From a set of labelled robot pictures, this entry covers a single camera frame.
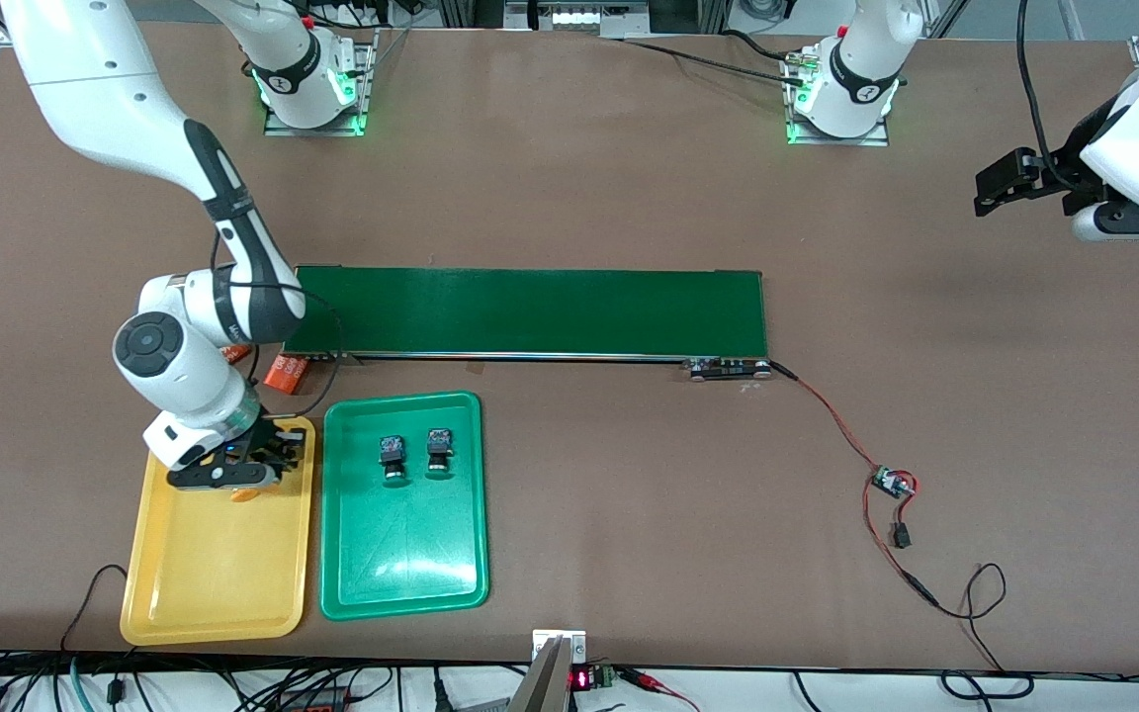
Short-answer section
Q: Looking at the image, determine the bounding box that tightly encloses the green plastic tray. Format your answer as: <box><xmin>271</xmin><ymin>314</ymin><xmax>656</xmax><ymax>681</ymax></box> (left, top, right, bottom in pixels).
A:
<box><xmin>319</xmin><ymin>392</ymin><xmax>489</xmax><ymax>622</ymax></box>

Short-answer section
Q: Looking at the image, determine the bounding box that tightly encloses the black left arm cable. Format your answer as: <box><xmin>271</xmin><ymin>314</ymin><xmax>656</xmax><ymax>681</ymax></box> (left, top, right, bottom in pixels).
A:
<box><xmin>1014</xmin><ymin>0</ymin><xmax>1085</xmax><ymax>194</ymax></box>

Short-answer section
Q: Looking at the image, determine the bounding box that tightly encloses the red clip lead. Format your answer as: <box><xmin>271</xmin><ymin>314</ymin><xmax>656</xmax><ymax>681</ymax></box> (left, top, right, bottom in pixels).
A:
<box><xmin>619</xmin><ymin>667</ymin><xmax>701</xmax><ymax>712</ymax></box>

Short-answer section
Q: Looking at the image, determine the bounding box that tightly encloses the thin black looped cable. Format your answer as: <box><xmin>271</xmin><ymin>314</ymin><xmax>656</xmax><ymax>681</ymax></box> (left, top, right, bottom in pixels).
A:
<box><xmin>935</xmin><ymin>564</ymin><xmax>1035</xmax><ymax>698</ymax></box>

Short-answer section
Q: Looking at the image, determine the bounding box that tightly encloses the lit metal rack unit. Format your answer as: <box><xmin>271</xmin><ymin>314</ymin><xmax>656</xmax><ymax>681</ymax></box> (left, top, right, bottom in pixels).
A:
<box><xmin>505</xmin><ymin>0</ymin><xmax>652</xmax><ymax>39</ymax></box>

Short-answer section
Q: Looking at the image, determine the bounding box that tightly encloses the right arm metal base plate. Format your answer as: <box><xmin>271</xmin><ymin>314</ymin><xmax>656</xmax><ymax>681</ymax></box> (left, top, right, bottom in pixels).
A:
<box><xmin>263</xmin><ymin>30</ymin><xmax>378</xmax><ymax>137</ymax></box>

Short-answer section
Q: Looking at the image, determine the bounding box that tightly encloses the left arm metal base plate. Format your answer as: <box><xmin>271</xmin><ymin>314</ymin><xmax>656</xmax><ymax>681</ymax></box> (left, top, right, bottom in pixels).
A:
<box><xmin>785</xmin><ymin>49</ymin><xmax>890</xmax><ymax>147</ymax></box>

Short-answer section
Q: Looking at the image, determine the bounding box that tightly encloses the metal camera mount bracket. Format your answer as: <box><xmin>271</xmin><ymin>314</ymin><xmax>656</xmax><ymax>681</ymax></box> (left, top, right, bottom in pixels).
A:
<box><xmin>505</xmin><ymin>629</ymin><xmax>588</xmax><ymax>712</ymax></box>

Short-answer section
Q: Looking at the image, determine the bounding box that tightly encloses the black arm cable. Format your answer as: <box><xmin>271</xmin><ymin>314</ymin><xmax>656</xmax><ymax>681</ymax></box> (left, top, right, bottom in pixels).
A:
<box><xmin>1014</xmin><ymin>0</ymin><xmax>1085</xmax><ymax>194</ymax></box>
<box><xmin>209</xmin><ymin>227</ymin><xmax>345</xmax><ymax>418</ymax></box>

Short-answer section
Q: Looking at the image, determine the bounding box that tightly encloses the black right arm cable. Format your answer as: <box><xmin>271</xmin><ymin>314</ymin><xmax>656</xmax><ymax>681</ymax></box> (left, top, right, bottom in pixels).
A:
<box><xmin>209</xmin><ymin>227</ymin><xmax>345</xmax><ymax>418</ymax></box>

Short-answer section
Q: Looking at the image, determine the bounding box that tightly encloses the green conveyor belt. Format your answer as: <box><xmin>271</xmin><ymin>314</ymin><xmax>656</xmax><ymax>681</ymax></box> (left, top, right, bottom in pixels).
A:
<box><xmin>280</xmin><ymin>265</ymin><xmax>773</xmax><ymax>382</ymax></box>

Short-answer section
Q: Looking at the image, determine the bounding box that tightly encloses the black base power cable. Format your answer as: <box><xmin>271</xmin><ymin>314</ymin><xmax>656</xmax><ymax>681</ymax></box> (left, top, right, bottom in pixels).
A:
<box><xmin>619</xmin><ymin>28</ymin><xmax>813</xmax><ymax>88</ymax></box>

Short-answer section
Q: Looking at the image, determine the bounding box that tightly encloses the yellow plastic tray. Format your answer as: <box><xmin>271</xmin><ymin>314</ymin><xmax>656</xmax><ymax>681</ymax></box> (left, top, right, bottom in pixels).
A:
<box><xmin>120</xmin><ymin>415</ymin><xmax>316</xmax><ymax>646</ymax></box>

